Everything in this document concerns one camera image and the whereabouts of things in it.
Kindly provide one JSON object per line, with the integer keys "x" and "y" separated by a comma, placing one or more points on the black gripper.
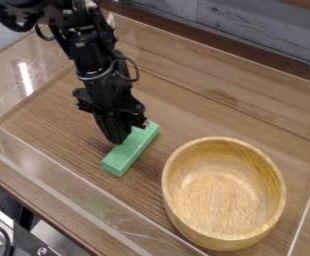
{"x": 105, "y": 97}

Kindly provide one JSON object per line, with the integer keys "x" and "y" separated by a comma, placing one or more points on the green rectangular block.
{"x": 123, "y": 155}

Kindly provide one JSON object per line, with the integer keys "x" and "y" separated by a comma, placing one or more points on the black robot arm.
{"x": 87, "y": 39}

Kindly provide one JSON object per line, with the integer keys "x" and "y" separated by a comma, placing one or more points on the brown wooden bowl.
{"x": 223, "y": 192}

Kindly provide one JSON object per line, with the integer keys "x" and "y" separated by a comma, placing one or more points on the metal frame lower left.
{"x": 17, "y": 242}

